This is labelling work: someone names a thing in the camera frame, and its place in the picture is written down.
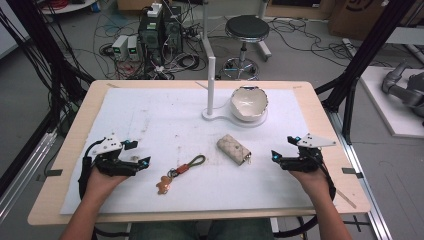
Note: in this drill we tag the beige key case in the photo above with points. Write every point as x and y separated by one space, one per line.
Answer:
233 148

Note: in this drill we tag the black frame post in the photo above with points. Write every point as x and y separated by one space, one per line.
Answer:
43 53
360 60

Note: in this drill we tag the white metal stand leg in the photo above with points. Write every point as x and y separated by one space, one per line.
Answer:
207 36

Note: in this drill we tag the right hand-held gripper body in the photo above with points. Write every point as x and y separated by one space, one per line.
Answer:
305 160

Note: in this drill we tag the white table mat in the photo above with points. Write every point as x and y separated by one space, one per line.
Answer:
160 126

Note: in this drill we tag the wooden table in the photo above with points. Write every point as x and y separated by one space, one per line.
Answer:
333 186

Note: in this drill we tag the cardboard box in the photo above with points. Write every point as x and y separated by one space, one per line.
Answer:
360 16

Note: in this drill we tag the white stand with pole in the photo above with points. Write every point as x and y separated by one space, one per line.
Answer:
211 86

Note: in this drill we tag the white power adapter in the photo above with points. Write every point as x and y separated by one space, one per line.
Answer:
154 9

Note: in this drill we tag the person's jeans legs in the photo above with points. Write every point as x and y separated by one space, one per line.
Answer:
200 230

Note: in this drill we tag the person's right hand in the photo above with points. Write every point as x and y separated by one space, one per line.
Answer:
310 185

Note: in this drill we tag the person's left hand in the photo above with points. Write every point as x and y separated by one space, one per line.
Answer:
103 183

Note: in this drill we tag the grey power supply unit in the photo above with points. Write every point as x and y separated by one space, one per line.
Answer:
119 46
133 46

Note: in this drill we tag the white shell-shaped bowl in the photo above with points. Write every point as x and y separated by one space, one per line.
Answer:
248 103

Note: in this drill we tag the black computer tower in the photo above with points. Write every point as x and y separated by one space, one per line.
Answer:
156 36

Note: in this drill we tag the grey tape piece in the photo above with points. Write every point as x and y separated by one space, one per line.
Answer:
54 172
351 172

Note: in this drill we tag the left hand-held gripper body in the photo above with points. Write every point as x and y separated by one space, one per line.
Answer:
113 163

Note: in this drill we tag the aluminium rail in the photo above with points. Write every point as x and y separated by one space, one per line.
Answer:
23 173
366 186

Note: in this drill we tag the white floor board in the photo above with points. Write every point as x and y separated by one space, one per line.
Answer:
383 113

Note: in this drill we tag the black round stool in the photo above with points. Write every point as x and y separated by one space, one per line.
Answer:
247 28

